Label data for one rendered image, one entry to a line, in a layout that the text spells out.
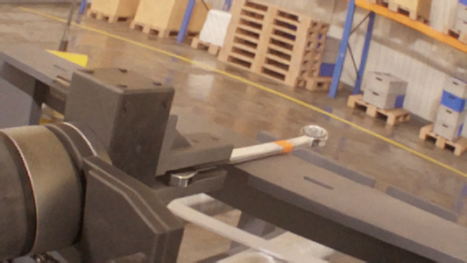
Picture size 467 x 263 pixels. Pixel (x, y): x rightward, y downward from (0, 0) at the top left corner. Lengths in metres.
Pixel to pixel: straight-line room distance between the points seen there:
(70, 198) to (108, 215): 0.02
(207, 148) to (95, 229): 0.16
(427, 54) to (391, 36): 0.78
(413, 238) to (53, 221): 0.27
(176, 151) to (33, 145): 0.14
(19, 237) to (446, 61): 9.46
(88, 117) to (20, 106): 0.44
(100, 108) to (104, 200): 0.06
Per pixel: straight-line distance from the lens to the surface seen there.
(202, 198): 1.25
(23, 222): 0.29
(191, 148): 0.44
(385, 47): 9.96
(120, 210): 0.30
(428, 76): 9.72
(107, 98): 0.34
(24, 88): 0.78
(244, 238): 1.00
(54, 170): 0.31
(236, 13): 9.05
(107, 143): 0.35
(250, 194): 0.59
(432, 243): 0.45
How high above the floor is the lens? 1.31
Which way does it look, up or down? 13 degrees down
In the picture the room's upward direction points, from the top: 15 degrees clockwise
